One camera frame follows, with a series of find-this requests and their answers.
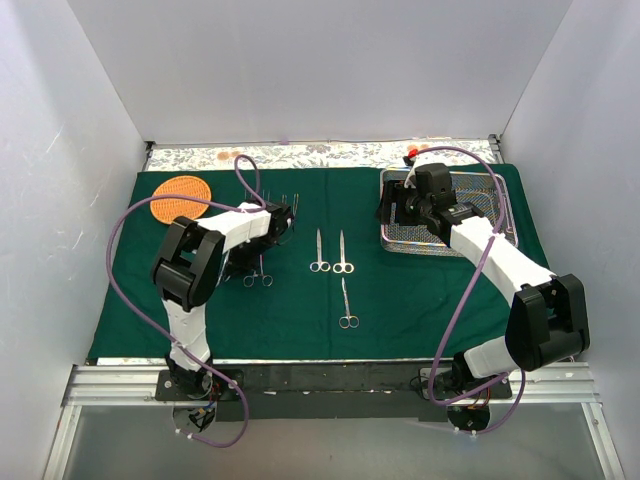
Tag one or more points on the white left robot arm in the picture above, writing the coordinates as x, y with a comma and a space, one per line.
194, 258

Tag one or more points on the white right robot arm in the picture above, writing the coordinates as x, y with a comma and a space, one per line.
548, 318

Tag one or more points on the steel surgical forceps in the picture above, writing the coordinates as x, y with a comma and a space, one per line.
258, 274

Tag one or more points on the round woven bamboo tray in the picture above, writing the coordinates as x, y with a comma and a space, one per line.
167, 209

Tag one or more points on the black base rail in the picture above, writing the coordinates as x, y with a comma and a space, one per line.
336, 390

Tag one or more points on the steel surgical scissors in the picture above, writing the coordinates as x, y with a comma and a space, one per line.
348, 320
343, 266

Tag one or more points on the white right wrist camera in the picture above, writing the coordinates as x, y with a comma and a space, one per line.
413, 161

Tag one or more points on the floral patterned table mat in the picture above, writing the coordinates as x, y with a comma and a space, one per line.
333, 154

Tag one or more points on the curved steel scissors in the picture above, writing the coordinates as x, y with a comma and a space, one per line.
319, 264

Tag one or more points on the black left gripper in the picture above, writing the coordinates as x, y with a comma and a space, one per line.
284, 216

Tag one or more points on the thin steel needle holder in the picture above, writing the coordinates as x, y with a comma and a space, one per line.
232, 270

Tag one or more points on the green surgical cloth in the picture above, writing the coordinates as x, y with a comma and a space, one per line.
409, 306

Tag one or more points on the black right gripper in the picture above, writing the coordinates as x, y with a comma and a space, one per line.
388, 209

